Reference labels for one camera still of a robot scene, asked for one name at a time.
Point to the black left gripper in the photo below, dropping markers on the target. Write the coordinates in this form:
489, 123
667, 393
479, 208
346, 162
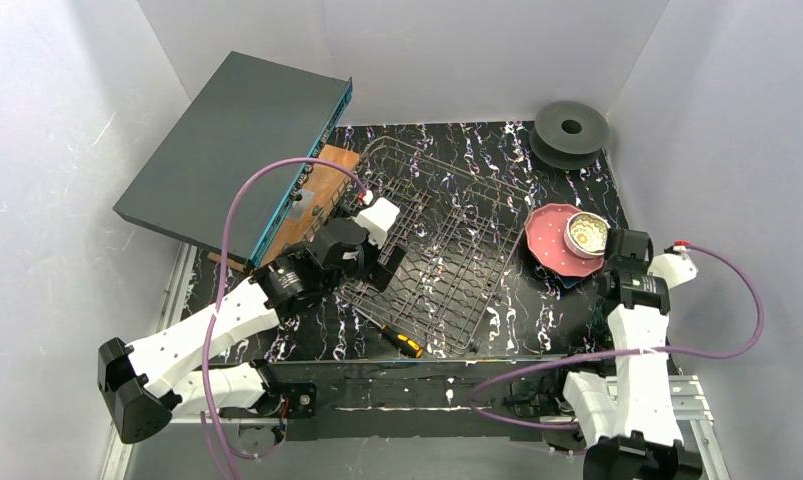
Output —
366, 253

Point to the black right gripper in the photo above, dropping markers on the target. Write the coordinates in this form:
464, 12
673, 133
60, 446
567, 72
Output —
625, 244

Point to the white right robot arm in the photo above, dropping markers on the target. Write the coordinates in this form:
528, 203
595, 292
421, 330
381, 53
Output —
634, 434

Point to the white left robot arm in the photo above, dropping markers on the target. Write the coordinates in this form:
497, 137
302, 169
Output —
148, 382

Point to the pink patterned bowl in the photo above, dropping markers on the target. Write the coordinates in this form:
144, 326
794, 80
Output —
586, 234

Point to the dark blue plate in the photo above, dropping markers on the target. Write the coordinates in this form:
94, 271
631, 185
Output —
569, 282

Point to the yellow black screwdriver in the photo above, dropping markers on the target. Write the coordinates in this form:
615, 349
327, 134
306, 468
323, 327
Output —
403, 344

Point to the pink polka dot plate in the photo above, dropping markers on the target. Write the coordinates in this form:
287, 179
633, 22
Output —
546, 238

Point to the black filament spool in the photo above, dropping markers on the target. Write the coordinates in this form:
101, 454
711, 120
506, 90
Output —
568, 135

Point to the dark grey flat box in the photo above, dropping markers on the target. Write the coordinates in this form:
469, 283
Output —
250, 114

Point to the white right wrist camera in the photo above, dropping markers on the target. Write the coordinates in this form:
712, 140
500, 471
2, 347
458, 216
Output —
674, 266

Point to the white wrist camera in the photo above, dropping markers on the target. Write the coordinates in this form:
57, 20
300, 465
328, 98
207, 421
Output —
377, 217
674, 266

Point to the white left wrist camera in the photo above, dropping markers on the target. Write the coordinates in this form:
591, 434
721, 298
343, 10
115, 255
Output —
377, 217

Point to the grey wire dish rack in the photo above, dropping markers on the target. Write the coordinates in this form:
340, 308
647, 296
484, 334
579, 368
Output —
461, 289

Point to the wooden board with bracket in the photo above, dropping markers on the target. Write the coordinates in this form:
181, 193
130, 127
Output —
323, 189

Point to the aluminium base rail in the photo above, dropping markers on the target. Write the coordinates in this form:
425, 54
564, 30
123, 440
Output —
620, 398

